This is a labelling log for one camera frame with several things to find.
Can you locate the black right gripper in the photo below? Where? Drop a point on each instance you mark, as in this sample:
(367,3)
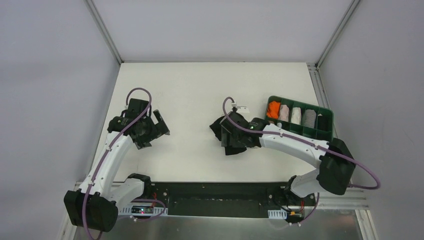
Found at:
(226,133)

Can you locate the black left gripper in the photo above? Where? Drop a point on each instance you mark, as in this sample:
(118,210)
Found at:
(155,125)

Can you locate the black underwear beige waistband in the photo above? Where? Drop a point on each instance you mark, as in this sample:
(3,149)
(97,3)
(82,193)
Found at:
(217,130)

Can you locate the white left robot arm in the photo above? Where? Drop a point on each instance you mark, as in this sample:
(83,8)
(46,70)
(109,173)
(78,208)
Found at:
(96,205)

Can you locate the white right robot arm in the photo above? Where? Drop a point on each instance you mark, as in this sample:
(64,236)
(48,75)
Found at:
(332,163)

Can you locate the orange rolled underwear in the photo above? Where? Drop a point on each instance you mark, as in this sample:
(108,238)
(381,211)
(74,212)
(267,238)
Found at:
(273,109)

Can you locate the pink rolled underwear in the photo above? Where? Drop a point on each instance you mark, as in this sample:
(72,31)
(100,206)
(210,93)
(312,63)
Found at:
(284,113)

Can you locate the white rolled underwear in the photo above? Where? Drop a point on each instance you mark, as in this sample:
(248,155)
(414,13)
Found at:
(296,116)

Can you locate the grey striped rolled underwear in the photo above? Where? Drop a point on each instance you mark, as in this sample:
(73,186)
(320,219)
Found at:
(310,117)

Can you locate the black rolled underwear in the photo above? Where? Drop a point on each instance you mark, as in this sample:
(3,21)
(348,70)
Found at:
(324,123)

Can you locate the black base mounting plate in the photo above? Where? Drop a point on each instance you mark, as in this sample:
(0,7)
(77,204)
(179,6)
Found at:
(219,199)

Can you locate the green compartment tray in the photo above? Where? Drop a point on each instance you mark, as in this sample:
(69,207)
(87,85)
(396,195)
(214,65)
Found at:
(313,133)

